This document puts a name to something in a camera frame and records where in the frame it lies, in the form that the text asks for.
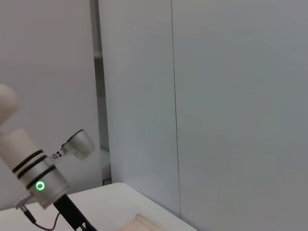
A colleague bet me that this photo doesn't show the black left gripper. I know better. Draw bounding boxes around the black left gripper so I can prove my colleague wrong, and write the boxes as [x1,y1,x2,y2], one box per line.
[52,193,98,231]

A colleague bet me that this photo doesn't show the cream canvas handbag green handles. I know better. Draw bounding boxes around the cream canvas handbag green handles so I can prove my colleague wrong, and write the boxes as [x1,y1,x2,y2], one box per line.
[124,213,197,231]

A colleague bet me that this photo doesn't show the left wrist cable with plug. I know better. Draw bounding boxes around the left wrist cable with plug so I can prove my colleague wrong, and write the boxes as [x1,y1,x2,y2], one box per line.
[13,195,62,231]

